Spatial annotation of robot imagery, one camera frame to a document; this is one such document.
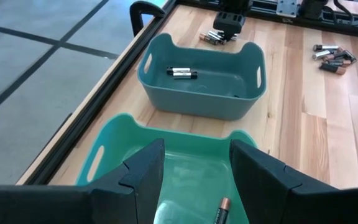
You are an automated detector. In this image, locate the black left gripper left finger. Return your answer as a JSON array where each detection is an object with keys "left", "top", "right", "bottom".
[{"left": 0, "top": 138, "right": 166, "bottom": 224}]

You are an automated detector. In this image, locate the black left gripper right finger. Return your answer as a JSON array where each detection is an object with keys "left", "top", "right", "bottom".
[{"left": 229, "top": 139, "right": 358, "bottom": 224}]

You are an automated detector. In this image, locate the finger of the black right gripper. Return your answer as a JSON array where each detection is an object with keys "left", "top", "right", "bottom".
[
  {"left": 213, "top": 11, "right": 231, "bottom": 42},
  {"left": 229, "top": 12, "right": 247, "bottom": 41}
]

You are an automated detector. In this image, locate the silver mounting plate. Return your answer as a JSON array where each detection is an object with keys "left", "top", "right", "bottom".
[{"left": 275, "top": 0, "right": 299, "bottom": 18}]

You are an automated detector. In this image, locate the blue plastic bin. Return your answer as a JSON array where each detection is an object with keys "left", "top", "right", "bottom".
[{"left": 136, "top": 32, "right": 268, "bottom": 121}]

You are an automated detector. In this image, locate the black table clamp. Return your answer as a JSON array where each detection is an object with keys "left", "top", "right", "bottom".
[{"left": 129, "top": 0, "right": 167, "bottom": 37}]

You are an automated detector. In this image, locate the green plastic bin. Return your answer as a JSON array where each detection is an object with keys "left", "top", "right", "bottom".
[{"left": 75, "top": 112, "right": 258, "bottom": 224}]

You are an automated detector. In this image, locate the black aluminium table frame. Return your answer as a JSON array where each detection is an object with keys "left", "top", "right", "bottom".
[{"left": 16, "top": 0, "right": 358, "bottom": 186}]

